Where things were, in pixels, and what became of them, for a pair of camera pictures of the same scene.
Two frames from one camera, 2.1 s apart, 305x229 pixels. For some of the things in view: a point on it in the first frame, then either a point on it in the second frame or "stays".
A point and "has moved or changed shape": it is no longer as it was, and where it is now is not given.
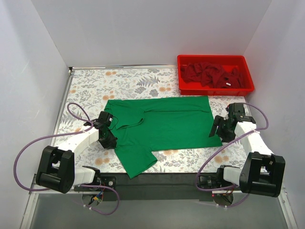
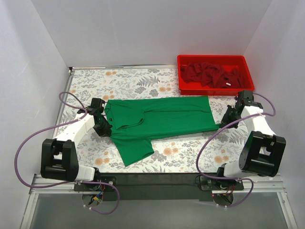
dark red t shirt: [213, 74] stays
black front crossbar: [157, 186] stays
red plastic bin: [214, 76] stays
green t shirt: [142, 125] has moved or changed shape
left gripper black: [109, 140] to [102, 126]
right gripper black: [220, 127] to [229, 117]
